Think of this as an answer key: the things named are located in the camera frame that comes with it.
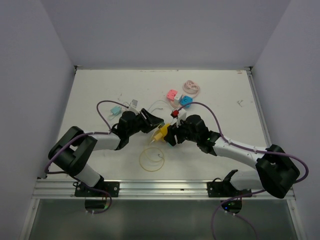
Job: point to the pink socket cube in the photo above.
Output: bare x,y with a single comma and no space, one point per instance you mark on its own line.
171,94

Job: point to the blue socket cube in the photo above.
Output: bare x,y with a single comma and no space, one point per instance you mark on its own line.
185,101

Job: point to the teal charger plug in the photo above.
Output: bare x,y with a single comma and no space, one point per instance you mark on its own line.
116,110

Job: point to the yellow socket cube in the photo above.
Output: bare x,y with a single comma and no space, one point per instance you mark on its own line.
164,130

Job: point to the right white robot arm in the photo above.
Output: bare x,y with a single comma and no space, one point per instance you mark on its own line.
272,170

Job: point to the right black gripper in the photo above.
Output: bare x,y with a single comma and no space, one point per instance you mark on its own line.
174,131

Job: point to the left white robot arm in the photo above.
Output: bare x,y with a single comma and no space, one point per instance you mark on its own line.
72,152

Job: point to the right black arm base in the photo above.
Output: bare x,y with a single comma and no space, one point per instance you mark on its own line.
218,188

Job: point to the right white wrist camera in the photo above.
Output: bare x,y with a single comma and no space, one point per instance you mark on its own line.
179,115

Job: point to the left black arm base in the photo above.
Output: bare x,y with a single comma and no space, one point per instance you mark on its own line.
101,189

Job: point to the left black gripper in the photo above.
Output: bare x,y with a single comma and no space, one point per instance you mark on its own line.
149,121

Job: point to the white adapter between cubes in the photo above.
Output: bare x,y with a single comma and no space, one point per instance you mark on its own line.
177,98

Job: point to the aluminium front rail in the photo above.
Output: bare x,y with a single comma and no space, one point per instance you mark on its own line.
55,188

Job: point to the yellow plug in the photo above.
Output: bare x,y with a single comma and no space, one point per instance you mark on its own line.
159,137

